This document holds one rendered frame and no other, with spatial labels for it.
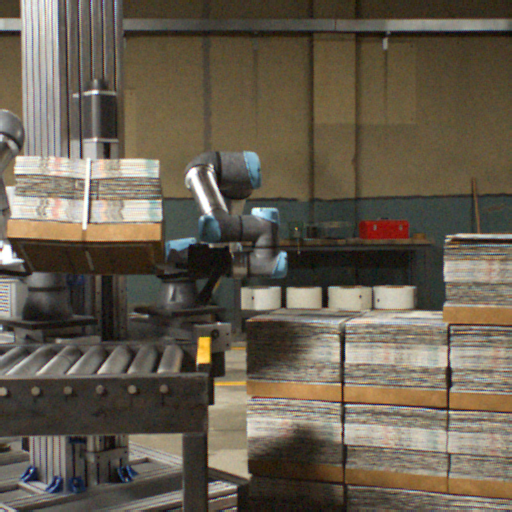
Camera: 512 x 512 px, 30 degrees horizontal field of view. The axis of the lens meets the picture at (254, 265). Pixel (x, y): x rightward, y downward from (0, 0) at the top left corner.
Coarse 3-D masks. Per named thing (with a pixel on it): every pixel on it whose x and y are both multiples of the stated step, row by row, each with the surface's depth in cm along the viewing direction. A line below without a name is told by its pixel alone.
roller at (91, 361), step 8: (88, 352) 234; (96, 352) 235; (104, 352) 243; (80, 360) 221; (88, 360) 222; (96, 360) 227; (104, 360) 242; (72, 368) 210; (80, 368) 210; (88, 368) 214; (96, 368) 224
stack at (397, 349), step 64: (256, 320) 278; (320, 320) 274; (384, 320) 272; (320, 384) 273; (384, 384) 266; (448, 384) 264; (256, 448) 280; (320, 448) 273; (384, 448) 267; (448, 448) 261
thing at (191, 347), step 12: (0, 348) 245; (12, 348) 246; (36, 348) 246; (60, 348) 246; (84, 348) 246; (108, 348) 247; (132, 348) 247; (156, 348) 247; (192, 348) 248; (132, 360) 247; (192, 360) 248; (96, 372) 247
